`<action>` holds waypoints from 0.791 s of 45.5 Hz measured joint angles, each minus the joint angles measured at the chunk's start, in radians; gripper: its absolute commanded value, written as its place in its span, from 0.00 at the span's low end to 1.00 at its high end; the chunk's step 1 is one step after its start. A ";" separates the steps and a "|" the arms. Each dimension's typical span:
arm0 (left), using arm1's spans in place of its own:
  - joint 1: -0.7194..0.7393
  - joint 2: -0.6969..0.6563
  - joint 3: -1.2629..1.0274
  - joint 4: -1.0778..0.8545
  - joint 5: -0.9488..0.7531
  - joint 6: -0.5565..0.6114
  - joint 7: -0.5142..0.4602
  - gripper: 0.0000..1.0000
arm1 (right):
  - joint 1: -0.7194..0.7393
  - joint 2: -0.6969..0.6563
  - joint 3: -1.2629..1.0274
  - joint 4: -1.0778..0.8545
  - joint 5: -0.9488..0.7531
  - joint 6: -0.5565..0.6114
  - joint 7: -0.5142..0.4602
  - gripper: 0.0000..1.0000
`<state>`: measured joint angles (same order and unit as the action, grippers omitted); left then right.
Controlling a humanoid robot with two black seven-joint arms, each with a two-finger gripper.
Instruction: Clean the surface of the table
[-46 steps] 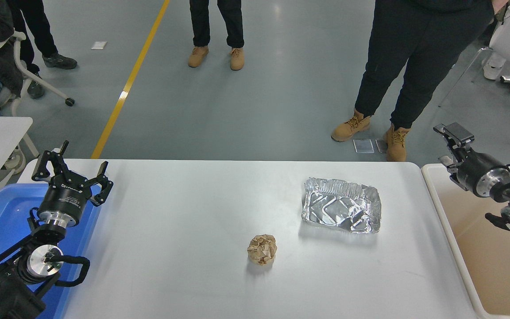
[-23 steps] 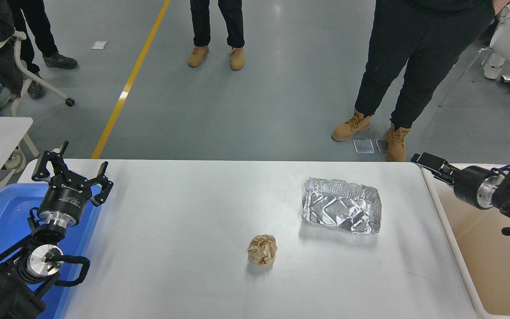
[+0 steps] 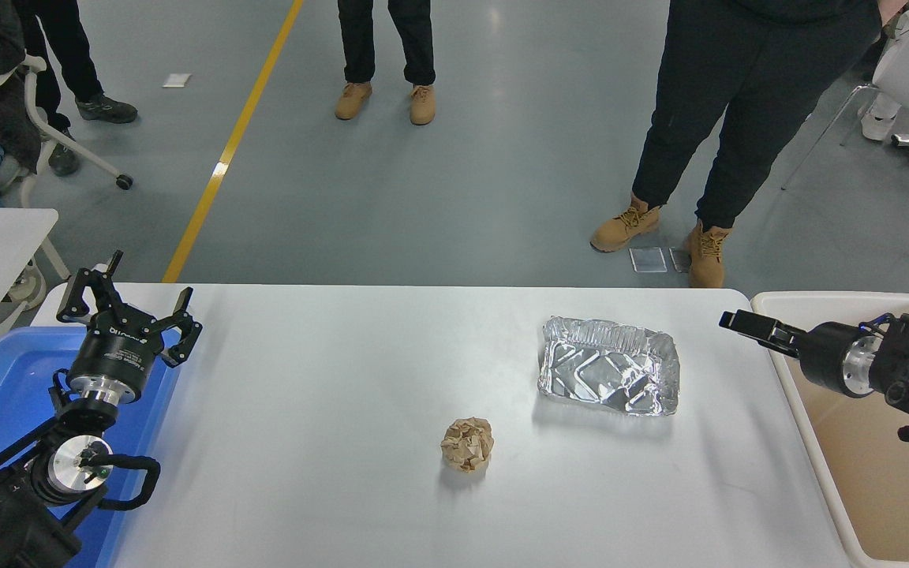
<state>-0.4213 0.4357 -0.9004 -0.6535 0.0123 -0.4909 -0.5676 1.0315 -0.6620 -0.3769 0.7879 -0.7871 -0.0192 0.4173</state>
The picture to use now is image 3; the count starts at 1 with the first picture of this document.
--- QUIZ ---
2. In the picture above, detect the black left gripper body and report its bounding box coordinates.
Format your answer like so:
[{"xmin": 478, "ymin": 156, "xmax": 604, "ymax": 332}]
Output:
[{"xmin": 68, "ymin": 314, "xmax": 166, "ymax": 391}]

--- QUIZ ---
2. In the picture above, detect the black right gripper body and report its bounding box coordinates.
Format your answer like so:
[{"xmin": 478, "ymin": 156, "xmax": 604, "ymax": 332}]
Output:
[{"xmin": 798, "ymin": 321, "xmax": 859, "ymax": 395}]

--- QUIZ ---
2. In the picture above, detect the silver foil tray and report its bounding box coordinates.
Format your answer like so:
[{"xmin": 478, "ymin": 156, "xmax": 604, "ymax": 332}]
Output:
[{"xmin": 537, "ymin": 316, "xmax": 681, "ymax": 417}]

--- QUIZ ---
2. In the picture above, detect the blue plastic tray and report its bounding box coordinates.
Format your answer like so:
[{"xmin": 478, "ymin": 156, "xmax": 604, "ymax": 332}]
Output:
[{"xmin": 0, "ymin": 326, "xmax": 183, "ymax": 568}]

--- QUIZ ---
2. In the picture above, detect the white wheeled chair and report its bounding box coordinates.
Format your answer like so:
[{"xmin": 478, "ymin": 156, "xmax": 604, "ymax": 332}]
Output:
[{"xmin": 0, "ymin": 55, "xmax": 135, "ymax": 207}]

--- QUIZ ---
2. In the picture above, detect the large pale plastic bin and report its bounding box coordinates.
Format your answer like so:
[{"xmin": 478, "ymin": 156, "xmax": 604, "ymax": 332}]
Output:
[{"xmin": 750, "ymin": 290, "xmax": 909, "ymax": 568}]

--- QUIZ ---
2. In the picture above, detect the crumpled tan paper ball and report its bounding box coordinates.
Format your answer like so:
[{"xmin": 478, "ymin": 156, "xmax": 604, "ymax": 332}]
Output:
[{"xmin": 440, "ymin": 417, "xmax": 496, "ymax": 475}]

